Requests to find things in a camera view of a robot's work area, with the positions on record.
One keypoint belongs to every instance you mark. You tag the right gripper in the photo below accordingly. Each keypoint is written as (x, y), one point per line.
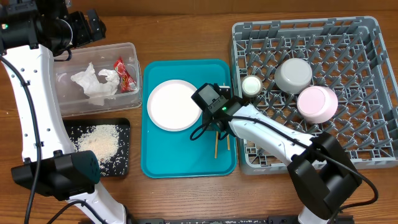
(204, 119)

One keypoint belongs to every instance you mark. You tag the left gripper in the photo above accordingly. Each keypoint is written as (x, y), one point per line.
(84, 35)

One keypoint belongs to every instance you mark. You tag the white cup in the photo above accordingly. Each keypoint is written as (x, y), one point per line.
(251, 86)

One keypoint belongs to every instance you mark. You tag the white tissue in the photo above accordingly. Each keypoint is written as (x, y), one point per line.
(92, 88)

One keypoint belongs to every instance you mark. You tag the pink round plate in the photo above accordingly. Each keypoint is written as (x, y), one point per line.
(170, 106)

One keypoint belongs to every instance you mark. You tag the red snack wrapper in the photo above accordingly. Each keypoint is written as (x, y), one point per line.
(127, 83)

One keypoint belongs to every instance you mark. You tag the grey bowl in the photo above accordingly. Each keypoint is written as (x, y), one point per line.
(293, 75)

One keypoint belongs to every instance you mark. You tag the pink shallow bowl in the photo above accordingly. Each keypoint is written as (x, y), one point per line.
(317, 104)

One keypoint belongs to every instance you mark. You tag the white rice with food scrap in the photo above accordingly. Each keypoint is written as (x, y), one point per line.
(99, 143)

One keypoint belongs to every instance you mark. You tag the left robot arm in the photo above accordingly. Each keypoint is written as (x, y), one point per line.
(33, 36)

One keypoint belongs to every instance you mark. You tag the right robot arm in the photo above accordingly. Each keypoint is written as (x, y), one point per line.
(322, 175)

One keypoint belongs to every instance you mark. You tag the clear plastic waste bin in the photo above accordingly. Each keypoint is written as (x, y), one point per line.
(71, 98)

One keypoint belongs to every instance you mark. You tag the grey dishwasher rack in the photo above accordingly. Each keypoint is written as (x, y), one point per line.
(347, 55)

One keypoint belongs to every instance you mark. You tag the left wooden chopstick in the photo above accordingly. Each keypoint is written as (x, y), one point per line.
(216, 145)

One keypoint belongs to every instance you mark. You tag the wooden chopstick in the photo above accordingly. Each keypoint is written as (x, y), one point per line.
(216, 145)
(228, 143)

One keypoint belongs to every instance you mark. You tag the right wooden chopstick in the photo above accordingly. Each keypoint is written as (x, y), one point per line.
(228, 143)

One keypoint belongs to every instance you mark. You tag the teal serving tray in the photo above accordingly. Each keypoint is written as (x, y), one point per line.
(166, 154)

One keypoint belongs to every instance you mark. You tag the black plastic tray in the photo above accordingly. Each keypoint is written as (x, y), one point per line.
(121, 168)

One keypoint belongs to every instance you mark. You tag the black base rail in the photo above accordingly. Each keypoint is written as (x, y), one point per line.
(289, 219)

